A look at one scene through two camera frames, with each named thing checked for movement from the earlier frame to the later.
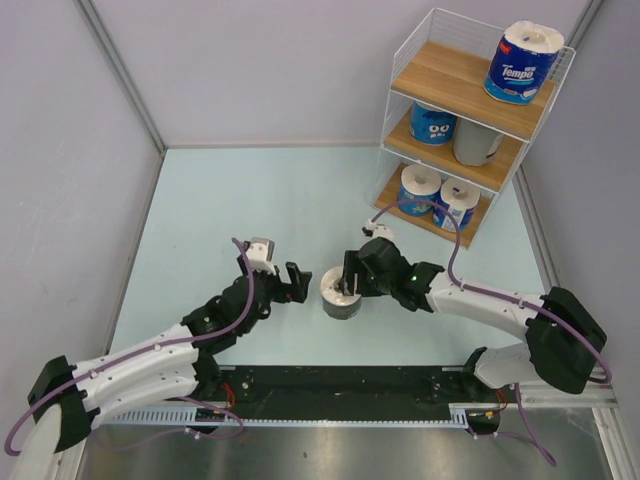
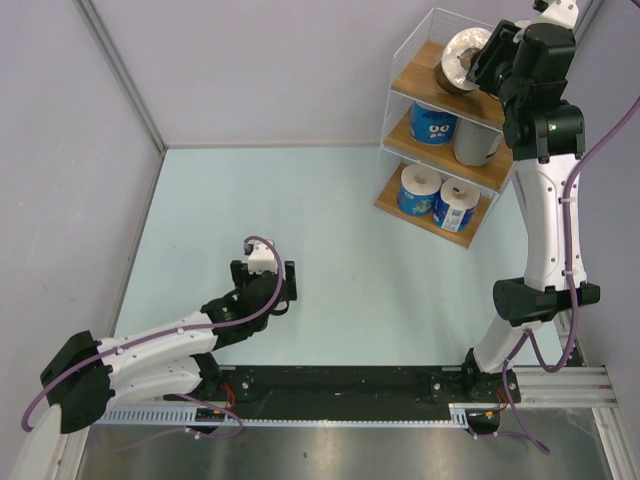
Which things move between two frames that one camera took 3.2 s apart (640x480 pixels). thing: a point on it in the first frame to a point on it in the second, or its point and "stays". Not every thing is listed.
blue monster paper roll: x=430 y=125 stays
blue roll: x=418 y=182 stays
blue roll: x=460 y=196 stays
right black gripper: x=353 y=265 to x=500 y=44
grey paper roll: x=474 y=143 stays
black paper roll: x=336 y=304 to x=459 y=55
